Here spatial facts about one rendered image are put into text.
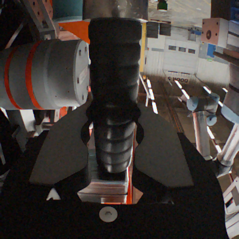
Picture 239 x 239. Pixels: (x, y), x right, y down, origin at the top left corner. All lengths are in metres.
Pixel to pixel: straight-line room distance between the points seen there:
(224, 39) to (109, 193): 0.47
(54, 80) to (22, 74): 0.06
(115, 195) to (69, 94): 0.16
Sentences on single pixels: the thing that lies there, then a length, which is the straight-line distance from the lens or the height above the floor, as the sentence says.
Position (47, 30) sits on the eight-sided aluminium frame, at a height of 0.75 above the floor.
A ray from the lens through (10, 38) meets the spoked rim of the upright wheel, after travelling 0.50.
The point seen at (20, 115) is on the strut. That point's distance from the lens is 0.37.
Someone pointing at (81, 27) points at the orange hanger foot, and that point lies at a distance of 0.80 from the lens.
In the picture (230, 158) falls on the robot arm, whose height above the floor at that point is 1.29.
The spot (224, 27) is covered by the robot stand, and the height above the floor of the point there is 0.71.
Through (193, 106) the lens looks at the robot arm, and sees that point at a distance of 0.85.
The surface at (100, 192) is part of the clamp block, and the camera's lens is 0.17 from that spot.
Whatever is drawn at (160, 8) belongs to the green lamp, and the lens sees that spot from 0.72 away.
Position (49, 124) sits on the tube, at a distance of 0.41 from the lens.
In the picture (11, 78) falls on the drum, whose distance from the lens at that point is 0.28.
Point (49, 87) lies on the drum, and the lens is 0.25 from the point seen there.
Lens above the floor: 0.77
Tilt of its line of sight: 33 degrees up
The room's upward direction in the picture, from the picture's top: 178 degrees counter-clockwise
